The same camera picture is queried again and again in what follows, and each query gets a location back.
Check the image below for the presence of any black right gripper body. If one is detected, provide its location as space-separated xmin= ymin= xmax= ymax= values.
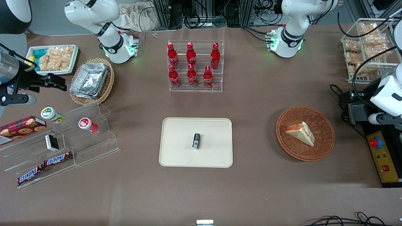
xmin=13 ymin=67 xmax=48 ymax=94

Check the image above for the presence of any triangular sandwich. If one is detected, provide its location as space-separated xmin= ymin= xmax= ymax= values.
xmin=285 ymin=122 xmax=315 ymax=147

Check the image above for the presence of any light oval wicker basket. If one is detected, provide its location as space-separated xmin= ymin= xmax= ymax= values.
xmin=69 ymin=58 xmax=115 ymax=106

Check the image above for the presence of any cream plastic tray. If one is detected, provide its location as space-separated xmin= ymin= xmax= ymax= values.
xmin=159 ymin=118 xmax=233 ymax=168

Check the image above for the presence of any brown round wicker basket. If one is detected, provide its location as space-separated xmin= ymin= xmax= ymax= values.
xmin=276 ymin=106 xmax=335 ymax=162

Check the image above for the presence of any white rectangular bin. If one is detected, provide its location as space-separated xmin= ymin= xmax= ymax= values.
xmin=25 ymin=45 xmax=79 ymax=76

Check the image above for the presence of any rice cracker pack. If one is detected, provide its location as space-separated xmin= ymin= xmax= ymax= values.
xmin=359 ymin=22 xmax=382 ymax=36
xmin=38 ymin=52 xmax=52 ymax=71
xmin=50 ymin=47 xmax=63 ymax=71
xmin=361 ymin=33 xmax=392 ymax=48
xmin=61 ymin=46 xmax=75 ymax=70
xmin=344 ymin=39 xmax=362 ymax=53

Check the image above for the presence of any green sunflower yogurt cup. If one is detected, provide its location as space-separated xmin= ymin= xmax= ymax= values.
xmin=41 ymin=107 xmax=65 ymax=124

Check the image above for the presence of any aluminium foil container stack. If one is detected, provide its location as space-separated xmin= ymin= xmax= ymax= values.
xmin=70 ymin=62 xmax=109 ymax=96

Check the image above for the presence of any red strawberry yogurt cup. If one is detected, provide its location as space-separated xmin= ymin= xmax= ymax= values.
xmin=79 ymin=117 xmax=99 ymax=133

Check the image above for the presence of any red tartan cookie box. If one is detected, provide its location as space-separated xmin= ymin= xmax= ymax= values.
xmin=0 ymin=116 xmax=47 ymax=146

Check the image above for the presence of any black box white label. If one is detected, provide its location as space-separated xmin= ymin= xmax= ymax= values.
xmin=45 ymin=134 xmax=60 ymax=152

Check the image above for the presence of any Snickers bar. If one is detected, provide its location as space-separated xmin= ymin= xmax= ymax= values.
xmin=43 ymin=152 xmax=73 ymax=166
xmin=17 ymin=165 xmax=46 ymax=186

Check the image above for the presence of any clear acrylic stepped stand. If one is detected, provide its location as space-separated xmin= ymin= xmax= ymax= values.
xmin=53 ymin=102 xmax=121 ymax=167
xmin=0 ymin=125 xmax=76 ymax=189

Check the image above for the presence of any white cloth bag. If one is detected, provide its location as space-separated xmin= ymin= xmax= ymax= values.
xmin=119 ymin=3 xmax=157 ymax=32

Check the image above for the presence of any red cola bottle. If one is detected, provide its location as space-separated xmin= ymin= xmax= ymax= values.
xmin=210 ymin=43 xmax=220 ymax=70
xmin=203 ymin=66 xmax=214 ymax=89
xmin=187 ymin=64 xmax=198 ymax=88
xmin=186 ymin=42 xmax=197 ymax=69
xmin=168 ymin=65 xmax=181 ymax=88
xmin=167 ymin=43 xmax=179 ymax=69

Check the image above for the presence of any clear acrylic bottle rack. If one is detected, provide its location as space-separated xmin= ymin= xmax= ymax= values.
xmin=167 ymin=40 xmax=224 ymax=92

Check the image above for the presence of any red emergency stop button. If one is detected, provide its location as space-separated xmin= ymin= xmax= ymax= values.
xmin=369 ymin=137 xmax=384 ymax=150

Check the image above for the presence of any yellow black control box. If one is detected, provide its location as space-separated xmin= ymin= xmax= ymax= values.
xmin=361 ymin=124 xmax=402 ymax=188

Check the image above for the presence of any aluminium frame with cables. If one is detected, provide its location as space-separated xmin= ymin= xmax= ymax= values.
xmin=151 ymin=0 xmax=285 ymax=31

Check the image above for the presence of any looped black cable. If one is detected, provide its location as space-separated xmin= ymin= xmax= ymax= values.
xmin=329 ymin=83 xmax=349 ymax=105

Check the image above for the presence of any white wire rack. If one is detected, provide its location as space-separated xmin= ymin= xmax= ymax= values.
xmin=340 ymin=18 xmax=402 ymax=84

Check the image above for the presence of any long black cable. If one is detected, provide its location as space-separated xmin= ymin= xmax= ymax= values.
xmin=337 ymin=8 xmax=402 ymax=39
xmin=352 ymin=46 xmax=402 ymax=102

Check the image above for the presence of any grey metal bracket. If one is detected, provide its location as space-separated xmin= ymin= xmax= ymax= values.
xmin=339 ymin=90 xmax=379 ymax=125

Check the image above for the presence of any black cable bundle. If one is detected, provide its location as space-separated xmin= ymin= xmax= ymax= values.
xmin=303 ymin=212 xmax=391 ymax=226

